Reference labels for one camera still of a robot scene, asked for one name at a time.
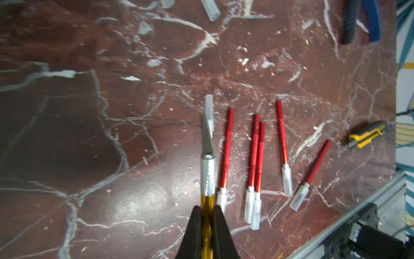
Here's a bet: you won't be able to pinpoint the translucent white knife cap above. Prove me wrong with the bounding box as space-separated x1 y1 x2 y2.
201 0 221 22

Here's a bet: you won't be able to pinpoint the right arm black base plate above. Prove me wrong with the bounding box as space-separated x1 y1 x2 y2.
322 203 378 259

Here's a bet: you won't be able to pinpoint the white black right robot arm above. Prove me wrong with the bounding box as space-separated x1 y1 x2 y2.
349 223 414 259

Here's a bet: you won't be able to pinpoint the red carving knife capped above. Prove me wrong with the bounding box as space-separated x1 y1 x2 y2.
204 95 214 137

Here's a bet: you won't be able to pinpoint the yellow black utility knife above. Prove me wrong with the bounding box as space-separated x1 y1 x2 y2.
347 121 387 151

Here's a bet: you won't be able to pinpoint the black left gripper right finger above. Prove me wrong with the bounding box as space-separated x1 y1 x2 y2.
212 205 240 259

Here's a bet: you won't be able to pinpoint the aluminium front frame rail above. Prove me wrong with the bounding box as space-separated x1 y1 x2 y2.
290 170 414 259

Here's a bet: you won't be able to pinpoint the red carving knife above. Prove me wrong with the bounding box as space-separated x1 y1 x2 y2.
276 100 293 196
250 122 266 231
216 109 235 214
244 114 260 224

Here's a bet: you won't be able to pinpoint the blue handled pliers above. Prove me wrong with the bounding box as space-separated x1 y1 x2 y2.
340 0 382 46

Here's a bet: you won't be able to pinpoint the red carving knife angled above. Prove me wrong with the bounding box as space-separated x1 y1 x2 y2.
290 140 332 212

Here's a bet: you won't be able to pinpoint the gold carving knife capped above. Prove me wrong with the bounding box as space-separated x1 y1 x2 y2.
201 112 216 259

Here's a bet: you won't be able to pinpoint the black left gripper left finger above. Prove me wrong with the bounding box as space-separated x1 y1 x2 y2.
175 206 202 259

